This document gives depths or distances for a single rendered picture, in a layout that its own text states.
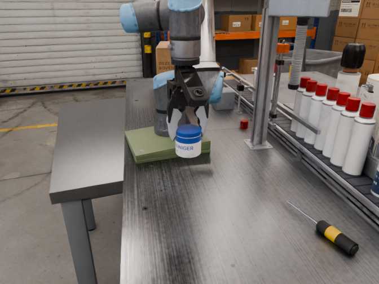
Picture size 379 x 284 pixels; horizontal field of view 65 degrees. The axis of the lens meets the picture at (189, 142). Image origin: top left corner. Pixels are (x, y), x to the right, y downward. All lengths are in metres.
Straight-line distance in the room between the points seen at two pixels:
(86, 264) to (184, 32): 0.82
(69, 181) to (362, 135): 0.84
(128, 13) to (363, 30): 4.22
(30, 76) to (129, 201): 4.66
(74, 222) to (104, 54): 4.45
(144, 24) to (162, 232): 0.53
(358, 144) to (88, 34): 4.74
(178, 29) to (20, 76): 4.80
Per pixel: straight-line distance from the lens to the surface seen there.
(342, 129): 0.95
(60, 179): 1.01
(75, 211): 1.02
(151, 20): 0.84
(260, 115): 1.11
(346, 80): 1.39
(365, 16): 4.84
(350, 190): 0.91
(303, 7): 1.00
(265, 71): 1.07
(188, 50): 0.72
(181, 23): 0.72
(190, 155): 0.79
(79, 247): 1.10
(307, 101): 1.10
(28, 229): 2.26
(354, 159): 0.94
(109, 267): 1.85
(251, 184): 0.92
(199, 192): 0.87
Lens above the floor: 1.32
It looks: 25 degrees down
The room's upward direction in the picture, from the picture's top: straight up
